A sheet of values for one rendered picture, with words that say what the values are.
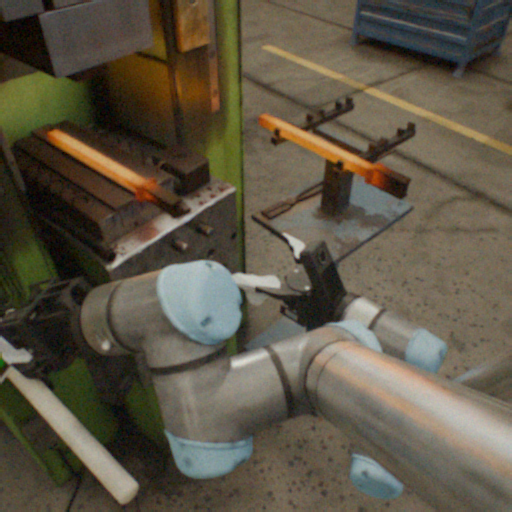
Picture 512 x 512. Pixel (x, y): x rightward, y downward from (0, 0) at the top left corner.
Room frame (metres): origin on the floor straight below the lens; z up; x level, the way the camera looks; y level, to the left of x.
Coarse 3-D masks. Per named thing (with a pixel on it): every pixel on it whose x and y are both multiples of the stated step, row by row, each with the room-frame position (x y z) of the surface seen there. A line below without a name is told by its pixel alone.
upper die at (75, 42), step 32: (96, 0) 0.80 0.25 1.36; (128, 0) 0.84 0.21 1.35; (0, 32) 0.82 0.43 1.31; (32, 32) 0.75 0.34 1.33; (64, 32) 0.75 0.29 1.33; (96, 32) 0.79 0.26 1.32; (128, 32) 0.84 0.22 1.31; (32, 64) 0.77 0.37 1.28; (64, 64) 0.74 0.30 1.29; (96, 64) 0.78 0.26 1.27
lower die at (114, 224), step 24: (24, 144) 1.02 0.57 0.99; (48, 144) 1.02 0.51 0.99; (96, 144) 1.01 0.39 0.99; (24, 168) 0.93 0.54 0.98; (48, 168) 0.92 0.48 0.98; (72, 168) 0.91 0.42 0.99; (96, 168) 0.89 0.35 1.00; (144, 168) 0.90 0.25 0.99; (48, 192) 0.85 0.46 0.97; (72, 192) 0.83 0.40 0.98; (96, 192) 0.81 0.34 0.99; (120, 192) 0.81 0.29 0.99; (72, 216) 0.79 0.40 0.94; (96, 216) 0.74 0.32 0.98; (120, 216) 0.76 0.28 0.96; (144, 216) 0.81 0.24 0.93
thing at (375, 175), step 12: (264, 120) 1.14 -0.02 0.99; (276, 120) 1.13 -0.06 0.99; (288, 132) 1.08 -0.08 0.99; (300, 132) 1.07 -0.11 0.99; (300, 144) 1.04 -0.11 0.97; (312, 144) 1.02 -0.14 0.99; (324, 144) 1.01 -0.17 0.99; (324, 156) 0.99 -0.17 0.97; (336, 156) 0.96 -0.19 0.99; (348, 156) 0.95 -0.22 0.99; (348, 168) 0.93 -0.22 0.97; (360, 168) 0.91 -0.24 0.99; (372, 168) 0.89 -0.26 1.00; (384, 168) 0.89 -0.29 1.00; (372, 180) 0.89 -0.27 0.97; (384, 180) 0.87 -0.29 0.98; (396, 180) 0.84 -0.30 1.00; (408, 180) 0.84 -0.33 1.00; (396, 192) 0.84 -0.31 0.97
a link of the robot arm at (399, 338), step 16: (384, 320) 0.45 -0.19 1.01; (400, 320) 0.45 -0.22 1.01; (384, 336) 0.42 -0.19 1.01; (400, 336) 0.42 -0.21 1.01; (416, 336) 0.41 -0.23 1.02; (432, 336) 0.42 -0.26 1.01; (384, 352) 0.41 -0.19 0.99; (400, 352) 0.40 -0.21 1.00; (416, 352) 0.39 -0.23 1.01; (432, 352) 0.39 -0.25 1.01; (432, 368) 0.37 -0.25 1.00
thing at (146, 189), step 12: (60, 132) 1.05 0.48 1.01; (60, 144) 1.01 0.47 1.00; (72, 144) 0.99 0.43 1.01; (84, 156) 0.94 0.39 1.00; (96, 156) 0.93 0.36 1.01; (108, 168) 0.88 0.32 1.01; (120, 168) 0.88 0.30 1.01; (120, 180) 0.85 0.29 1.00; (132, 180) 0.83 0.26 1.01; (144, 180) 0.83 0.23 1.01; (144, 192) 0.80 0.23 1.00; (156, 192) 0.78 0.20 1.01; (168, 192) 0.78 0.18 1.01; (156, 204) 0.77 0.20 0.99; (168, 204) 0.75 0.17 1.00
